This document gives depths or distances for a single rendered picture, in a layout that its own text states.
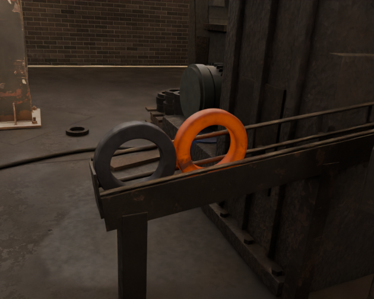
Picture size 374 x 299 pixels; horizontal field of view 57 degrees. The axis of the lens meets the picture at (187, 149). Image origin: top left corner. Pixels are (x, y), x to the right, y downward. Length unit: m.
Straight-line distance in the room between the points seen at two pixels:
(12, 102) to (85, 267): 2.07
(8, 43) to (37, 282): 2.18
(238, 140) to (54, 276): 0.94
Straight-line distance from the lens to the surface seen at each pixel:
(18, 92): 3.27
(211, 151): 1.96
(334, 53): 1.14
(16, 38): 3.21
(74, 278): 1.46
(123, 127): 0.74
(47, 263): 1.56
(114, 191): 0.76
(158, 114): 3.06
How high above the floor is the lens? 0.94
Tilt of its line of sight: 21 degrees down
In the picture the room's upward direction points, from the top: 3 degrees clockwise
